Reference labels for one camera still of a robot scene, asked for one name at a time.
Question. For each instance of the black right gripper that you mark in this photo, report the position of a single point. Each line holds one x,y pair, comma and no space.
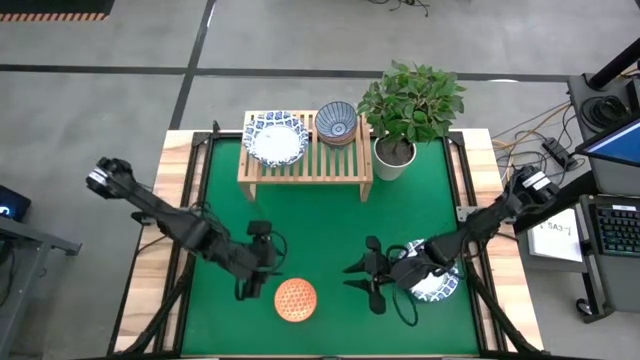
382,267

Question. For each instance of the black support beam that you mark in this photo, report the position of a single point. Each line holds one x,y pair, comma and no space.
575,192

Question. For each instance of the blue patterned paper plate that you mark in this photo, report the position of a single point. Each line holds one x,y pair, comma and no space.
276,142
435,287

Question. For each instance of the black power strip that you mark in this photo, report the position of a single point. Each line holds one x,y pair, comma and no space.
559,152

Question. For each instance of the black mat with hazard stripe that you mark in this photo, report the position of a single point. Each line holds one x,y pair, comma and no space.
50,6

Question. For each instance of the grey workstation cart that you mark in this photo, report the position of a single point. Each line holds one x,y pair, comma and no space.
620,285

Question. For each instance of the green table mat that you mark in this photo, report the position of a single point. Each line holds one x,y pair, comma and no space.
330,330

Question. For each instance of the black device with blue light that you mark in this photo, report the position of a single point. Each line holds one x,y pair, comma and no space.
12,202

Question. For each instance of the green leafy plant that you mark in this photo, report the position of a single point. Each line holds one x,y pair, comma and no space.
410,105

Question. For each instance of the grey metal bracket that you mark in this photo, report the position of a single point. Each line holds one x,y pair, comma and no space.
466,213

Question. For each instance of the grey metal stand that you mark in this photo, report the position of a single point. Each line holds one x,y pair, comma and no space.
30,235

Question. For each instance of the black keyboard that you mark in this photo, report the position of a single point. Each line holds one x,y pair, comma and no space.
620,232

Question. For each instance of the computer monitor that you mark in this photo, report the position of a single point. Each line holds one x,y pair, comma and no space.
622,145

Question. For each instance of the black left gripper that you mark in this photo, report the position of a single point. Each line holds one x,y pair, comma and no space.
262,255

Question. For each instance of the bowl teal outside orange inside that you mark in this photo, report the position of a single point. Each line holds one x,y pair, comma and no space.
295,300

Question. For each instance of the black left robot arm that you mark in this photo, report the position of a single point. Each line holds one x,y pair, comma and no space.
170,225

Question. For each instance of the bowl red outside striped inside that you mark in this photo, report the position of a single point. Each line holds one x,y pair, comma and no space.
336,122

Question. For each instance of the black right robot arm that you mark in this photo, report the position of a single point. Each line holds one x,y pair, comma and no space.
480,225

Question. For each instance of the white paper sheet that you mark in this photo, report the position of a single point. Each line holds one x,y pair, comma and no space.
555,245

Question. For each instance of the slatted wooden shelf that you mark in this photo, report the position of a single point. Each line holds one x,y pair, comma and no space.
320,167

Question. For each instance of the white plant pot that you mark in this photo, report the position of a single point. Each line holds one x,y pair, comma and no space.
392,170

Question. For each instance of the black pole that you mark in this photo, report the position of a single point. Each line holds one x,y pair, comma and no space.
617,62

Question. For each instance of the black caster wheel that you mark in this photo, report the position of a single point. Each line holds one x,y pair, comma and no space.
583,306

